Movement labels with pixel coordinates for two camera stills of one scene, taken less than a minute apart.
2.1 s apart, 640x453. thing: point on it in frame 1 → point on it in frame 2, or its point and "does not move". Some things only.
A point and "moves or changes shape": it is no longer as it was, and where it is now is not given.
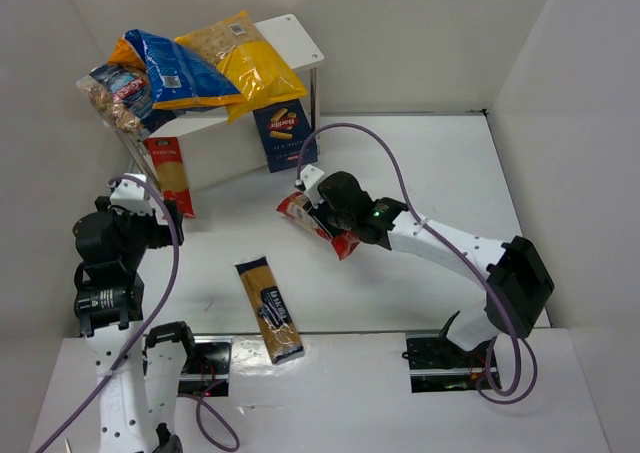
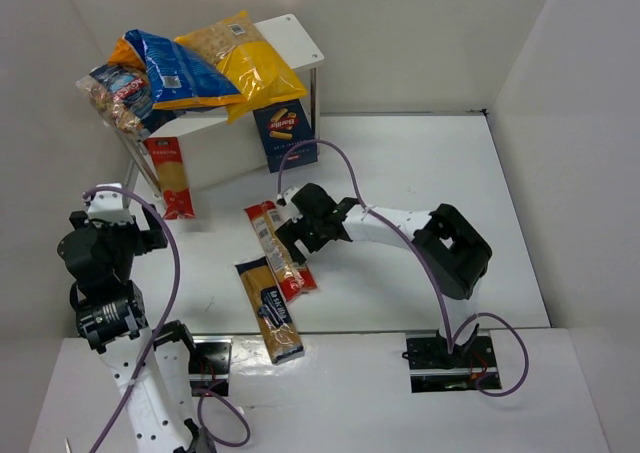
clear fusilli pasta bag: [121, 96] does not move
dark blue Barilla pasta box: [283, 128] does not move
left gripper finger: [176, 216] → [153, 238]
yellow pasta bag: [236, 48] does not move
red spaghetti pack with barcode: [296, 208] moves or changes shape
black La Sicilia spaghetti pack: [271, 308] does not move
